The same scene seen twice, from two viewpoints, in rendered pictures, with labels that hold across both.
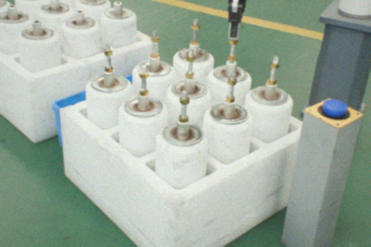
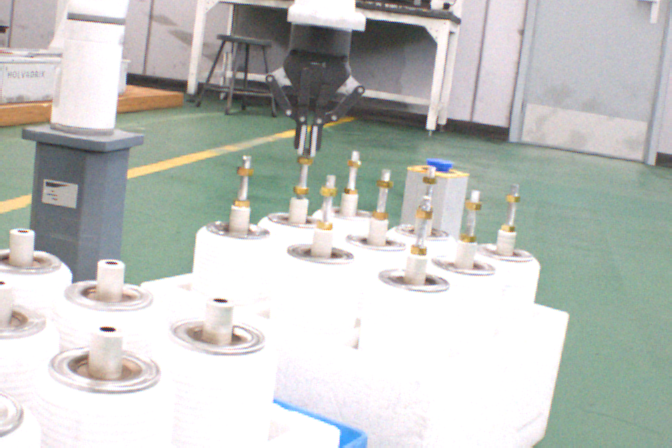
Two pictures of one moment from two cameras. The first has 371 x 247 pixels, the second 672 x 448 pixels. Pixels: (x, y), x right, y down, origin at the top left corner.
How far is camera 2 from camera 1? 168 cm
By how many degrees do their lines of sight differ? 98
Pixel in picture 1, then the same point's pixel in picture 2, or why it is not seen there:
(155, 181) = (543, 320)
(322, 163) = (456, 227)
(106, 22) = (59, 287)
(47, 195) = not seen: outside the picture
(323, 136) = (459, 194)
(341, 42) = (114, 176)
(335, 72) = (110, 229)
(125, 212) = (510, 429)
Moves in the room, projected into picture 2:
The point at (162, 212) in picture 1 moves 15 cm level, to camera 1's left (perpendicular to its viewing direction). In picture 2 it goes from (555, 346) to (614, 390)
